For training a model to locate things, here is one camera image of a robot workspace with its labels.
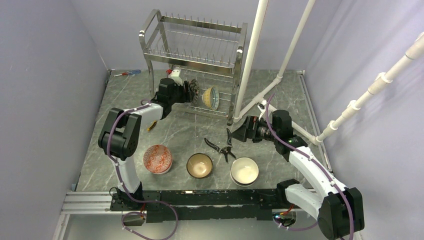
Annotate white pipe frame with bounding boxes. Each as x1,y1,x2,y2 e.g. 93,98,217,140
234,0,424,145

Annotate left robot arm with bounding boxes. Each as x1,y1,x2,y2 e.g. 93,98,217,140
97,77,200,210

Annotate red patterned bowl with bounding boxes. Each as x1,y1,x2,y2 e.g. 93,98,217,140
143,144,173,175

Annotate yellow teal patterned bowl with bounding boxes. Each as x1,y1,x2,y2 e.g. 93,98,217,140
202,86,220,110

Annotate steel dish rack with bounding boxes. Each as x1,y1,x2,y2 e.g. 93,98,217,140
138,9,248,126

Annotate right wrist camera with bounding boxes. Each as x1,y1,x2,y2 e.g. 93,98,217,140
256,100,267,112

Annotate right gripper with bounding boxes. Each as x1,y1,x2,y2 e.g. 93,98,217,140
230,115,279,143

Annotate aluminium rail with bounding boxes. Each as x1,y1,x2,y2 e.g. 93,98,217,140
62,190,126,214

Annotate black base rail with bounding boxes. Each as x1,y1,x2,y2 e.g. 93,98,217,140
109,188,295,223

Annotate white bowl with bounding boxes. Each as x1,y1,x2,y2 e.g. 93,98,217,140
230,157,259,187

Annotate brown floral bowl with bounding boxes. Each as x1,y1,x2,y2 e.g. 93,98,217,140
189,79,200,104

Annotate beige dark rimmed bowl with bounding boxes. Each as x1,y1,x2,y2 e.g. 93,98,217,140
186,153,213,179

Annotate black pliers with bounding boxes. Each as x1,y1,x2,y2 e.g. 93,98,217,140
204,128,236,163

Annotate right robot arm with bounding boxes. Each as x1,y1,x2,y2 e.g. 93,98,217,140
227,110,365,240

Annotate yellow handled pliers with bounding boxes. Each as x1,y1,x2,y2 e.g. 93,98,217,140
146,120,158,132

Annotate red blue screwdriver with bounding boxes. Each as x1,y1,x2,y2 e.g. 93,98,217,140
114,69,141,77

